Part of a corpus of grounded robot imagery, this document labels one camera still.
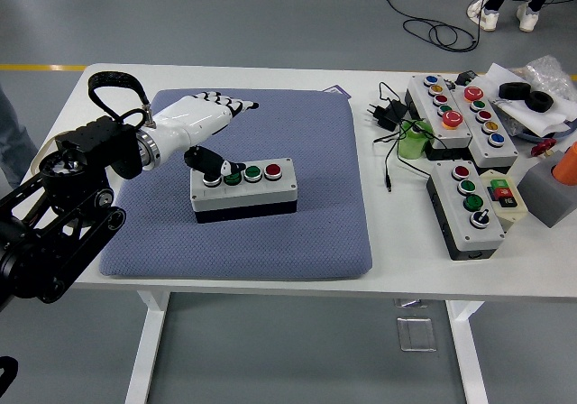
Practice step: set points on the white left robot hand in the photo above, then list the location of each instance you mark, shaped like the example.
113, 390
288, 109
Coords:
189, 120

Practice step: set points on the grey four-button control box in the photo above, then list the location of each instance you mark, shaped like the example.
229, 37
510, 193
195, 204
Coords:
478, 237
252, 196

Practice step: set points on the metal floor outlet plate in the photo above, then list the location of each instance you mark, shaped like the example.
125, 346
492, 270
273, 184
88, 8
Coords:
417, 334

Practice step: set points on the white table leg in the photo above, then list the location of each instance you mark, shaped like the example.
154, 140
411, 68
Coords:
469, 359
144, 354

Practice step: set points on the purple and white label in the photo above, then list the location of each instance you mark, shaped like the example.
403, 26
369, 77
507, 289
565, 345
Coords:
336, 90

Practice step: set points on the cream three-button switch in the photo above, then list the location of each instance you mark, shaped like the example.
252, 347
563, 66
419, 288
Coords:
511, 210

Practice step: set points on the black power adapter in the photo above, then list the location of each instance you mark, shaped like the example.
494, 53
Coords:
390, 113

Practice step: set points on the clear bubble wrap bag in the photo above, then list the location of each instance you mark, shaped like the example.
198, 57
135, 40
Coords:
547, 70

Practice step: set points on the blue-grey padded mat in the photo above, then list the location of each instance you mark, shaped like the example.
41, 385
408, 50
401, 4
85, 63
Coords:
270, 241

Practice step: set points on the orange cylinder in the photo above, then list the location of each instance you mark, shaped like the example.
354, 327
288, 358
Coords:
569, 165

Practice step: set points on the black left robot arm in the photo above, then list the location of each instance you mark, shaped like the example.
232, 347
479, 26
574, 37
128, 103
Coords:
90, 151

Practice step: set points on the green cylinder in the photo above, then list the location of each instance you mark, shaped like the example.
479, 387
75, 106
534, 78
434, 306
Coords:
412, 147

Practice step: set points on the five-button box with mushroom button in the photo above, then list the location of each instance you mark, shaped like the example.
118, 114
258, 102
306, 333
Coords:
500, 151
424, 90

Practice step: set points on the red valve knob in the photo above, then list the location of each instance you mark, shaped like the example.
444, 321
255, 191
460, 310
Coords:
541, 147

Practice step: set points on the small black device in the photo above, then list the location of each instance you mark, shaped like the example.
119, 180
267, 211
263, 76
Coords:
464, 78

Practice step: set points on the white paper sheet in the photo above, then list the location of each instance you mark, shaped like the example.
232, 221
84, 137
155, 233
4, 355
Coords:
496, 77

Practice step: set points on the cream shallow tray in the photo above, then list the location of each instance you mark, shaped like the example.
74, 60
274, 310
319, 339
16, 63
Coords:
45, 149

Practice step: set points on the grey block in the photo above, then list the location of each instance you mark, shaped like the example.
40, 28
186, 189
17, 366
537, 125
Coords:
545, 196

